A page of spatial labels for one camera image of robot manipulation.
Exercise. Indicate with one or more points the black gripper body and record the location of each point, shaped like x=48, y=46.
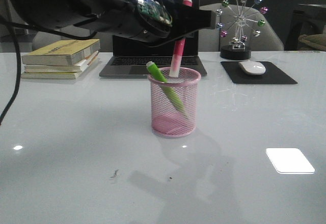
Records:
x=147, y=21

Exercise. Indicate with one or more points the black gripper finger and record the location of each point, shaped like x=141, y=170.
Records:
x=187, y=20

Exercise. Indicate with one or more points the pink highlighter pen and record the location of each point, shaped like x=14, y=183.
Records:
x=177, y=57

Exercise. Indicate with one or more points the green highlighter pen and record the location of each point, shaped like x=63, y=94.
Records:
x=170, y=93

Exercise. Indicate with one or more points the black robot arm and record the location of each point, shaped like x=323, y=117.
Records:
x=51, y=15

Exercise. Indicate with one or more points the pink mesh pen holder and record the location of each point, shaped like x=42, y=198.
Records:
x=165, y=119

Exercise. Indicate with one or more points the dark grey laptop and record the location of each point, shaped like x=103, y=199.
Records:
x=130, y=58

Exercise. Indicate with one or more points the right grey armchair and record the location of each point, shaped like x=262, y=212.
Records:
x=261, y=36

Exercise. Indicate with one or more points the grey armchair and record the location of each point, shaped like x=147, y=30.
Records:
x=42, y=39
x=261, y=36

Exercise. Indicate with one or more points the ferris wheel desk toy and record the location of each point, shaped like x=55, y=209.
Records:
x=240, y=19

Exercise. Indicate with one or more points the white computer mouse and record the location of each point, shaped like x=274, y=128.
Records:
x=252, y=67

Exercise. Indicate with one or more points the middle cream book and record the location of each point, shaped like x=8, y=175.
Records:
x=81, y=66

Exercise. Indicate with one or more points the cream book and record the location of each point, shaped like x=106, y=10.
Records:
x=81, y=66
x=58, y=75

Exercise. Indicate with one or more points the top yellow book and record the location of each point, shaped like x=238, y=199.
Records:
x=62, y=53

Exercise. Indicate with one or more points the black mouse pad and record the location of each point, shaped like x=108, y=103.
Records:
x=272, y=76

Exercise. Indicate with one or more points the left grey armchair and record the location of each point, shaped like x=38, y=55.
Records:
x=42, y=39

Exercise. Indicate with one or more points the bottom cream book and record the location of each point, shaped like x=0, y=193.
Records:
x=58, y=75

